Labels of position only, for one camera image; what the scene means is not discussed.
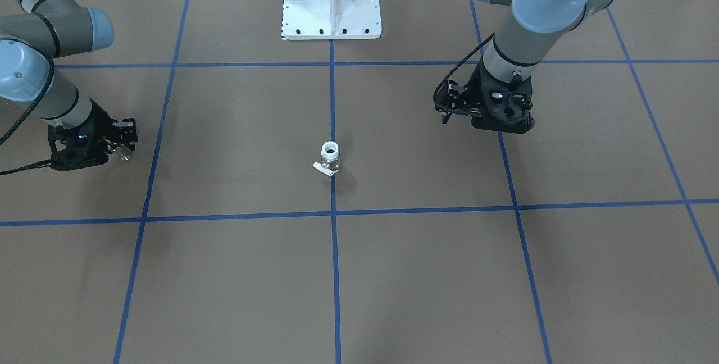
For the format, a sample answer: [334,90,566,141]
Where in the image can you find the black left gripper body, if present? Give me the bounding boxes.
[433,62,536,134]

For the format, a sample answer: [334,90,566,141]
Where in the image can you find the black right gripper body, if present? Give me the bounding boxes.
[47,101,139,171]

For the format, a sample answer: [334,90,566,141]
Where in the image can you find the chrome elbow pipe fitting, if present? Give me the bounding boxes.
[115,144,134,161]

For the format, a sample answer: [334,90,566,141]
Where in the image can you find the brass PPR valve white ends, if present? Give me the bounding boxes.
[312,141,341,177]

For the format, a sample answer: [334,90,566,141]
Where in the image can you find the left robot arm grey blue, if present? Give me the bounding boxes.
[433,0,616,134]

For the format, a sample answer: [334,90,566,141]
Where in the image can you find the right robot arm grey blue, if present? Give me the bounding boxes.
[1,0,138,175]

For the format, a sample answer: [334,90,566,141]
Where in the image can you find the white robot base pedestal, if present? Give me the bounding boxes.
[281,0,383,40]

